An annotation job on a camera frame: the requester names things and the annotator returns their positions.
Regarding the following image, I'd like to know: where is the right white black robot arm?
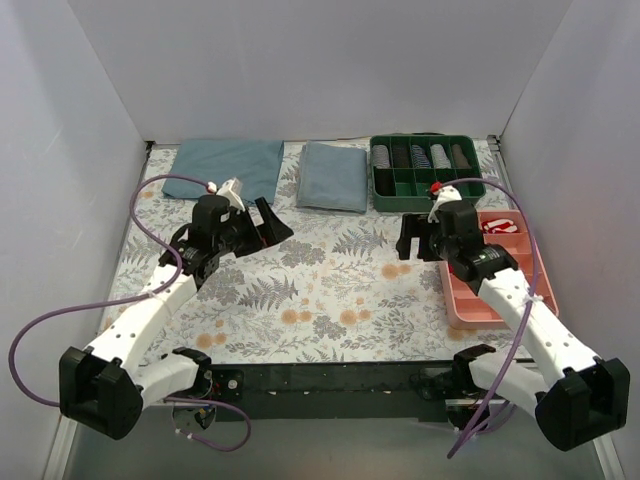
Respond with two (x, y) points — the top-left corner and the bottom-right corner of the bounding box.
(396, 200), (630, 451)

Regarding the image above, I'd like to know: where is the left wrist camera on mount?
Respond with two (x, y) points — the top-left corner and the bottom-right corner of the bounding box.
(206, 177), (246, 211)

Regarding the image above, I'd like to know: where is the grey white rolled sock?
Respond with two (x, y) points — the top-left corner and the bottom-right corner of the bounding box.
(430, 144), (452, 169)

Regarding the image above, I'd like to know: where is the grey blue folded cloth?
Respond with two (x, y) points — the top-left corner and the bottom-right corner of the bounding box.
(296, 142), (368, 214)

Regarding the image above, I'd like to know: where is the brown rolled sock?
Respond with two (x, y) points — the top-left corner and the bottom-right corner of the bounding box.
(451, 143), (472, 170)

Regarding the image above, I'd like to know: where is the black underwear beige waistband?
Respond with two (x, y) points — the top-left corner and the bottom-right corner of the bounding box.
(374, 168), (396, 197)

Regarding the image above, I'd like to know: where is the floral patterned table mat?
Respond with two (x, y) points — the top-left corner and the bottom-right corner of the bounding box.
(142, 142), (512, 365)

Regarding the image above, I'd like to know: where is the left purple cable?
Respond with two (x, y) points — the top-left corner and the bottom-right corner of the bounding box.
(9, 173), (252, 452)

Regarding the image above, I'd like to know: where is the black rolled sock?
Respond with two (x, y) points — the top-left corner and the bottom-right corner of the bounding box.
(391, 145), (412, 168)

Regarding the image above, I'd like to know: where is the pink divided organizer box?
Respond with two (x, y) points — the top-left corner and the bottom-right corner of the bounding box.
(440, 210), (559, 332)

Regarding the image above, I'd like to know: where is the white striped rolled sock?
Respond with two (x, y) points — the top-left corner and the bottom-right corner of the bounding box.
(370, 145), (392, 169)

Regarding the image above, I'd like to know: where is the teal folded cloth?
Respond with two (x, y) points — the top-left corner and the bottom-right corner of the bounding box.
(162, 139), (284, 204)

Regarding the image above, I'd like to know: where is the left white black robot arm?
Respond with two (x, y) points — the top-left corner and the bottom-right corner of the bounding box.
(59, 194), (293, 440)

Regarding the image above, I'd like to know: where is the green divided organizer box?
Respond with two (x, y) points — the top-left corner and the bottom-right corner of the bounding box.
(369, 134), (486, 213)

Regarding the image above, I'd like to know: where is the blue striped rolled sock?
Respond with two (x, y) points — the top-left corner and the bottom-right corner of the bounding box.
(410, 144), (432, 169)

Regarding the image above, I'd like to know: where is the red white striped rolled garment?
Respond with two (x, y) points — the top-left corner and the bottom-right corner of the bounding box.
(481, 218), (519, 235)

